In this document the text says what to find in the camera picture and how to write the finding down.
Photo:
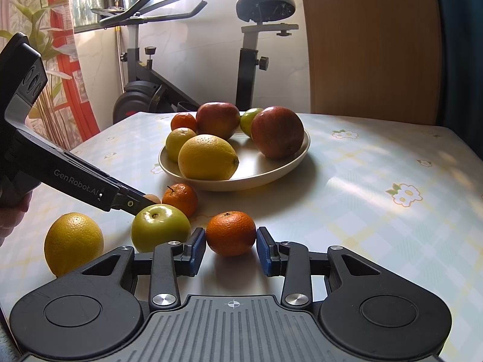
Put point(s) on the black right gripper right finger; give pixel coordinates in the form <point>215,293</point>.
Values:
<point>289,260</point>

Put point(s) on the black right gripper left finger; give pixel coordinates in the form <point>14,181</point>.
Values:
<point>170,261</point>

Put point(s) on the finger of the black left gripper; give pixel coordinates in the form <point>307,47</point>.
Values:
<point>131,201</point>

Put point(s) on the large red apple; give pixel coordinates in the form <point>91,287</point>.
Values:
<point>277,132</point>

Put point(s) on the person's left hand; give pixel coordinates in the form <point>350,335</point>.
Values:
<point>12,217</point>

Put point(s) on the small brown-orange fruit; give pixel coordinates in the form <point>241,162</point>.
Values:
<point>155,199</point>

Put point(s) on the yellow-green apple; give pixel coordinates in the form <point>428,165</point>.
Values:
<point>157,224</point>

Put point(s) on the orange mandarin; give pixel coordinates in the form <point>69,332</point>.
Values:
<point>182,197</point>
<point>231,233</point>

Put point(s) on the orange mandarin right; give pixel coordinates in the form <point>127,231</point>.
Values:
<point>231,233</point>

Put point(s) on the yellow lemon on table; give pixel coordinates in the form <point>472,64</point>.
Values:
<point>73,240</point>

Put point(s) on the small yellow lemon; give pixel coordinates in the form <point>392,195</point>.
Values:
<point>176,139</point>

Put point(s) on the large yellow lemon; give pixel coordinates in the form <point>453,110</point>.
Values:
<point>207,157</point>

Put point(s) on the mandarin on plate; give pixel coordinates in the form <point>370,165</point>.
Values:
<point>184,120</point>

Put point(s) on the cream round plate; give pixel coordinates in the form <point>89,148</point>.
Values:
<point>254,168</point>

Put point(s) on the black exercise bike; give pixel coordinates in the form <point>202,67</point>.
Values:
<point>177,61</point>

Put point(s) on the red apple at back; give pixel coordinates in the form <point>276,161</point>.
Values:
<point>218,118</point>

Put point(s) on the green apple on plate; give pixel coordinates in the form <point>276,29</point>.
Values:
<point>247,119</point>

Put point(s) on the floral orange curtain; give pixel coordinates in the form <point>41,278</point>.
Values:
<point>62,113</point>

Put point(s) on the wooden door panel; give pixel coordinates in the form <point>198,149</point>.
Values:
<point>378,59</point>

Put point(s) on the black camera box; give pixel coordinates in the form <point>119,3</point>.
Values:
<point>23,77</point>

